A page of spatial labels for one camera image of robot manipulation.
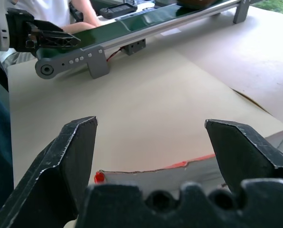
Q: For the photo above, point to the black remote controller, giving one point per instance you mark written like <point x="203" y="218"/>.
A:
<point x="119" y="10"/>

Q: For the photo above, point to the brown shoe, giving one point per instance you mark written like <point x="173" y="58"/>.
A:
<point x="196" y="2"/>

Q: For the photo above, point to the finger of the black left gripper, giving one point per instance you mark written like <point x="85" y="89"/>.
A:
<point x="45" y="26"/>
<point x="58" y="40"/>

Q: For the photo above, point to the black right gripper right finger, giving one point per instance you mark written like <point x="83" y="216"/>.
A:
<point x="241" y="152"/>

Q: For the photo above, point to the grey box under conveyor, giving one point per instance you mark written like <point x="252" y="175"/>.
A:
<point x="134" y="46"/>

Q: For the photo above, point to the person in white shirt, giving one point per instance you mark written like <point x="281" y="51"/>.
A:
<point x="44" y="10"/>

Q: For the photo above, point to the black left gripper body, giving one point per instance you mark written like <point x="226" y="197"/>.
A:
<point x="18" y="31"/>

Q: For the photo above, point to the orange shoebox with grey inside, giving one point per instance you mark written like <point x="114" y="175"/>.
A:
<point x="170" y="175"/>

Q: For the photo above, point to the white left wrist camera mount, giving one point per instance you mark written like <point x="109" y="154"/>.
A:
<point x="2" y="35"/>

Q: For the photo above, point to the beige board mat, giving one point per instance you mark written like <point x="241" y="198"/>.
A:
<point x="144" y="107"/>

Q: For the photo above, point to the green belt conveyor grey frame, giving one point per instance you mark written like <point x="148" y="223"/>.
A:
<point x="96" y="33"/>

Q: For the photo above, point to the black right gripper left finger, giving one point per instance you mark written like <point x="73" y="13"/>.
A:
<point x="51" y="175"/>

